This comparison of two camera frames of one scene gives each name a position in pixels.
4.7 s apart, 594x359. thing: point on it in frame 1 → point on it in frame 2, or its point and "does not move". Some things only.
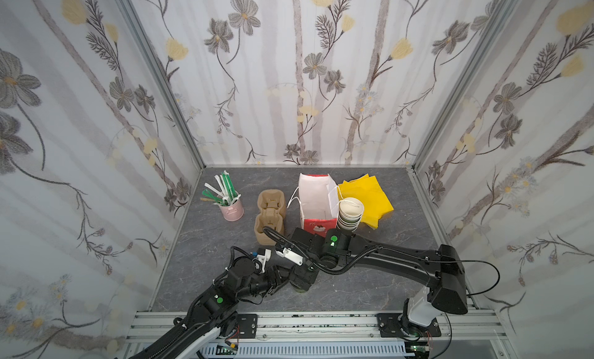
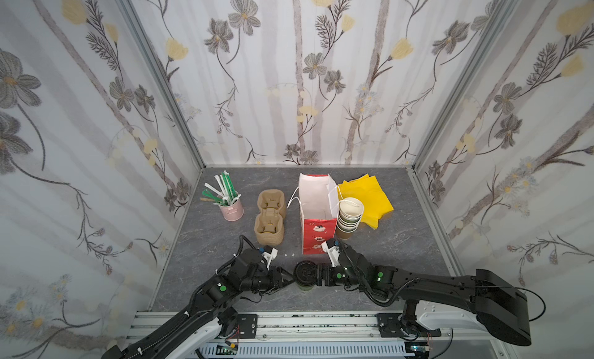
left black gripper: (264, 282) does not move
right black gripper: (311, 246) → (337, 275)
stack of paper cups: (349, 213) does not move
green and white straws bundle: (226, 196) does not move
